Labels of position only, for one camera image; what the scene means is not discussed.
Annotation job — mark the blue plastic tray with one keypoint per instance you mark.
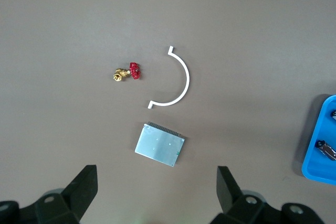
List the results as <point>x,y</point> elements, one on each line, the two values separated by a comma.
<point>319,166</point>

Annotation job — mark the white curved plastic bracket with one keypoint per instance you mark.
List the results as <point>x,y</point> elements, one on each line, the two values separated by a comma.
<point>187,79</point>

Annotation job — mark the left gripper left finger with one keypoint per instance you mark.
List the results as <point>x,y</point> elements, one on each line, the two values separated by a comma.
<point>65,203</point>

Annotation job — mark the large black electrolytic capacitor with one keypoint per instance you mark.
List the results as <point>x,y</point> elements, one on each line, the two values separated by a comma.
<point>326,150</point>

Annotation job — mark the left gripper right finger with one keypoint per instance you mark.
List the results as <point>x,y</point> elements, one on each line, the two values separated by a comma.
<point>241,208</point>

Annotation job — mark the brass valve red handwheel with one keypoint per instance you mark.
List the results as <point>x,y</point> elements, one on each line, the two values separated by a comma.
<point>134,71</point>

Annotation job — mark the silver metal power supply box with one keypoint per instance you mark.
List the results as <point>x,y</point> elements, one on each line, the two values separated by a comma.
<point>160,145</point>

